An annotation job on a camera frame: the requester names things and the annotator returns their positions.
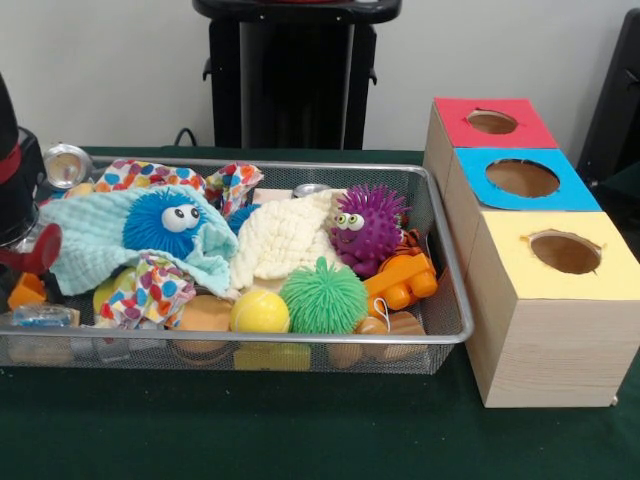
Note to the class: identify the tan orange ball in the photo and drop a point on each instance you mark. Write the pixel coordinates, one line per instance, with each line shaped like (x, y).
(203, 315)

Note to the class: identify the cream white cloth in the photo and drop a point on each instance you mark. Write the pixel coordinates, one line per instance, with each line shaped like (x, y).
(285, 240)

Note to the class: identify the large colourful dotted cloth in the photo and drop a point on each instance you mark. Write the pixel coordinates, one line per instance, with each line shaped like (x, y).
(135, 175)

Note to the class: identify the yellow ball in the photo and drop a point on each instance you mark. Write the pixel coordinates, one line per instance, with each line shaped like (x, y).
(260, 312)

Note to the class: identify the blue spiky rubber ball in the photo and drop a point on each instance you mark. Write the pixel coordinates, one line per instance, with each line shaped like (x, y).
(240, 215)
(155, 225)

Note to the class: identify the dark green table cloth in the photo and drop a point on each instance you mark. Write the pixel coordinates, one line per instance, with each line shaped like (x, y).
(300, 430)

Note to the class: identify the purple spiky ball with eyes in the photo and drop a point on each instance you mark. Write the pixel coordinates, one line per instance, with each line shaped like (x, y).
(372, 230)

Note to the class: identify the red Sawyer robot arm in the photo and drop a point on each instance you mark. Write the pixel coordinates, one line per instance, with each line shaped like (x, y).
(15, 180)

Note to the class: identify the orange toy building block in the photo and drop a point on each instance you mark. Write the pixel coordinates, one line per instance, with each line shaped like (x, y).
(402, 280)

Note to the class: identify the black panel stand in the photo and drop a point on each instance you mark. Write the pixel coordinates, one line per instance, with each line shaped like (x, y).
(615, 90)

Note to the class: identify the wooden box with three holes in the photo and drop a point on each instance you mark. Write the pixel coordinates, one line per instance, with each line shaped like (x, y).
(560, 330)

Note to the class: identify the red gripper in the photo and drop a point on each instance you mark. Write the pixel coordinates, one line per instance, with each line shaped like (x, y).
(35, 252)

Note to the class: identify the shallow clear mesh bin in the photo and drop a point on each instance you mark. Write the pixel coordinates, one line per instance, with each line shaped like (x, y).
(445, 320)

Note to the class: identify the mint green cloth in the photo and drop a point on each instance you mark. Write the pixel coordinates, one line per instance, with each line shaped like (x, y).
(90, 250)

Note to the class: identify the small orange plastic toy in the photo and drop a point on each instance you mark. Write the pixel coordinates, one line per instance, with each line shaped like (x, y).
(26, 292)

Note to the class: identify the silver crushed can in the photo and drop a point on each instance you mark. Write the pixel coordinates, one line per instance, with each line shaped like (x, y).
(68, 166)

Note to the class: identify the green spiky rubber ball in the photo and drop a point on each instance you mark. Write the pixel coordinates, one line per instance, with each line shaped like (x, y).
(323, 297)

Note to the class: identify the small colourful dotted cloth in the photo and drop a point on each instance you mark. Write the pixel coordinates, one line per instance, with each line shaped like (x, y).
(150, 290)

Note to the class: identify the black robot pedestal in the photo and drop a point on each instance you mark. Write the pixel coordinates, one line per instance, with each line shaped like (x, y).
(290, 80)

